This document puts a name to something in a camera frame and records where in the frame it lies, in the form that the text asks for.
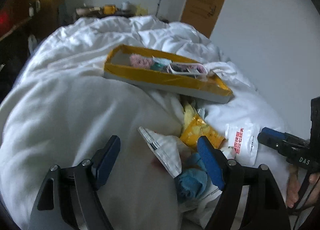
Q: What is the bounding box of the blue cloth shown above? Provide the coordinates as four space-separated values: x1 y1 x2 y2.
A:
175 152 208 203

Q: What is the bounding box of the white red-text packet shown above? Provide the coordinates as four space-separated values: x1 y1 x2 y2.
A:
225 119 260 166

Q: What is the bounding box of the orange snack packet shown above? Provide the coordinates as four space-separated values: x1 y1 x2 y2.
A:
180 114 225 151

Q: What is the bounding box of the white grey pouch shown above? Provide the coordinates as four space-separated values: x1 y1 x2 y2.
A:
138 126 191 179

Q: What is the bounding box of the yellow towel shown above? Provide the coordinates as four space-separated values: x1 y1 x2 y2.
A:
182 102 199 132

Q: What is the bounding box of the printed plastic pouch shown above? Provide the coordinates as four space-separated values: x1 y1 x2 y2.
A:
168 62 208 78

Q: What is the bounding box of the pink knitted toy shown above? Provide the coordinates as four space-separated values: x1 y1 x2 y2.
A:
130 54 153 69

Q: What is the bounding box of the yellow taped white box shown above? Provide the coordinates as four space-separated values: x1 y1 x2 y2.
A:
104 44 233 104

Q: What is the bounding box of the person's right hand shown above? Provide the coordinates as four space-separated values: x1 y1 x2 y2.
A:
286 164 320 208

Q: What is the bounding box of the white duvet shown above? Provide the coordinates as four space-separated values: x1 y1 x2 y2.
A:
1 16 289 229

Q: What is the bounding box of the cluttered side table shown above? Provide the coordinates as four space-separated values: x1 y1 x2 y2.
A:
73 2 149 19

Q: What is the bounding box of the yellow container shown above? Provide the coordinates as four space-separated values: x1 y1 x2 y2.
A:
103 5 117 15

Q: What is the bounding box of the yellow plastic bag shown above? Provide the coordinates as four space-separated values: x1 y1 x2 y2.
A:
135 4 149 16

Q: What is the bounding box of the white cup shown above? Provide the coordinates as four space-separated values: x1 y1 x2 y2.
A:
121 2 131 11

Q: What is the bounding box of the black thin stand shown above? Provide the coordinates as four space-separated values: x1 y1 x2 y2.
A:
155 0 162 17

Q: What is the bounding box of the wooden wardrobe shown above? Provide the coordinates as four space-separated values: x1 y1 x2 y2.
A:
0 0 68 45

